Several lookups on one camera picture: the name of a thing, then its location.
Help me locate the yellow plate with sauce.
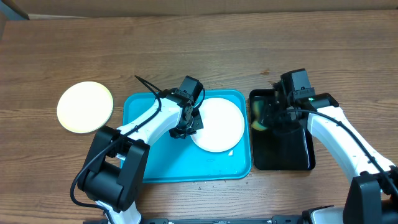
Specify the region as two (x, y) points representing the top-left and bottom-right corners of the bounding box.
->
(57, 82), (114, 134)

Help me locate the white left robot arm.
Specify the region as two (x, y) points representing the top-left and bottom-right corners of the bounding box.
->
(70, 90), (203, 223)

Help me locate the black plastic tray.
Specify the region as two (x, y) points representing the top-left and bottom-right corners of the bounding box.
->
(249, 89), (316, 170)

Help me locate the green yellow sponge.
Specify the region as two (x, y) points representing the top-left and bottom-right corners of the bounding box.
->
(251, 100), (267, 131)

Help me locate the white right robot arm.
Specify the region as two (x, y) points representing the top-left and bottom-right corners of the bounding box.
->
(249, 88), (397, 223)

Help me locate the teal plastic tray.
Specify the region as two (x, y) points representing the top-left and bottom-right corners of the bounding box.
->
(120, 93), (252, 184)

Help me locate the white plate with sauce streak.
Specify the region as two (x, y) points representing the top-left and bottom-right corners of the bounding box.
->
(191, 98), (245, 152)

